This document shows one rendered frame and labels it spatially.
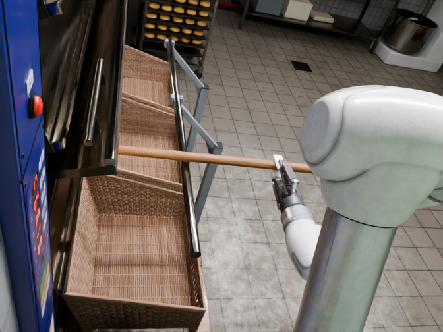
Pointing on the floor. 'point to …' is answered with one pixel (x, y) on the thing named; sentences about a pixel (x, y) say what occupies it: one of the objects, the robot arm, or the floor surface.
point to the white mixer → (414, 39)
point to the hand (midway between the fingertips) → (277, 166)
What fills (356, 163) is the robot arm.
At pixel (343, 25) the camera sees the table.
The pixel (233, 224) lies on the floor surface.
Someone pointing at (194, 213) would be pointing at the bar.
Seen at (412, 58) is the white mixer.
